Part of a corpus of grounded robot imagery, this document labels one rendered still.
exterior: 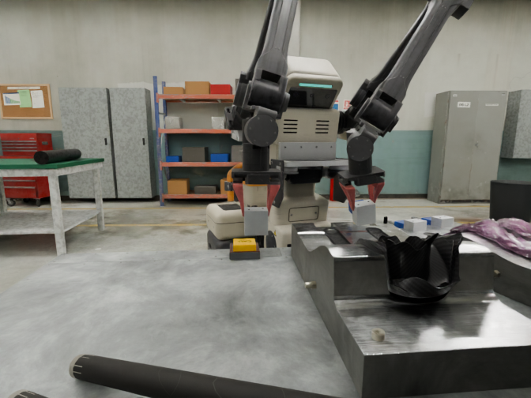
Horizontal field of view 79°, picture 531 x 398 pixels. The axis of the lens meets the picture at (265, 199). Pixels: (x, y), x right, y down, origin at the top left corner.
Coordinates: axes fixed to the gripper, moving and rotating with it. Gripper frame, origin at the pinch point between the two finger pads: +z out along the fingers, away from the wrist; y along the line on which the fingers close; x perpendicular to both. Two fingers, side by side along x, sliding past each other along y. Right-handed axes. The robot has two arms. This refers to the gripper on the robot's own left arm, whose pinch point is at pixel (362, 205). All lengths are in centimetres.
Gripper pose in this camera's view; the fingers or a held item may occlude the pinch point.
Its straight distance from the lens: 88.1
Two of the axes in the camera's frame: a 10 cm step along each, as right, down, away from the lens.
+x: -1.0, -3.2, 9.4
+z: 1.5, 9.3, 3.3
